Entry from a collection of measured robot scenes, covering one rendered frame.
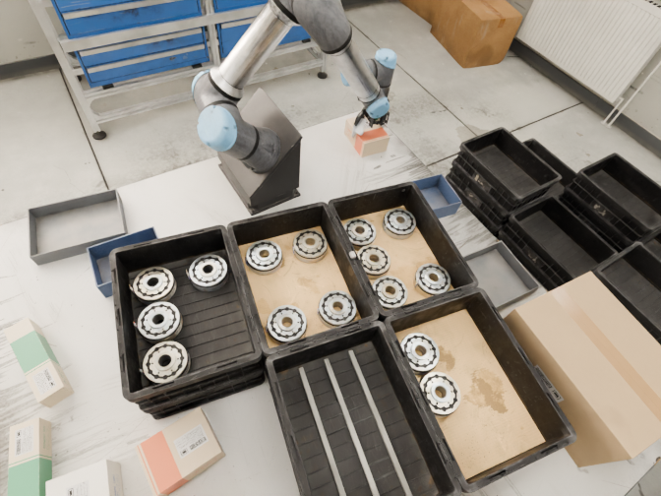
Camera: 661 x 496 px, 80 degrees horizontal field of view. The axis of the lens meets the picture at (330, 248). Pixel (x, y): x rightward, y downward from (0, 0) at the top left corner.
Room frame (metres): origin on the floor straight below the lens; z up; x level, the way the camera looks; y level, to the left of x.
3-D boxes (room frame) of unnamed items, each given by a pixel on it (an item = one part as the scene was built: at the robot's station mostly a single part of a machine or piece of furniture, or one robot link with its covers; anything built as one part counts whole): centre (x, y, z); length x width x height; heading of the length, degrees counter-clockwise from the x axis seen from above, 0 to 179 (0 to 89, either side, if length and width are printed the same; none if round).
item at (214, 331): (0.39, 0.34, 0.87); 0.40 x 0.30 x 0.11; 29
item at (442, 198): (1.04, -0.33, 0.74); 0.20 x 0.15 x 0.07; 120
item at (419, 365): (0.39, -0.27, 0.86); 0.10 x 0.10 x 0.01
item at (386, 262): (0.65, -0.13, 0.86); 0.10 x 0.10 x 0.01
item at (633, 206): (1.45, -1.34, 0.37); 0.40 x 0.30 x 0.45; 39
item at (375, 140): (1.34, -0.07, 0.74); 0.16 x 0.12 x 0.07; 34
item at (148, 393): (0.39, 0.34, 0.92); 0.40 x 0.30 x 0.02; 29
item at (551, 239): (1.20, -1.03, 0.31); 0.40 x 0.30 x 0.34; 39
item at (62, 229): (0.68, 0.82, 0.73); 0.27 x 0.20 x 0.05; 121
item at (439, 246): (0.68, -0.19, 0.87); 0.40 x 0.30 x 0.11; 29
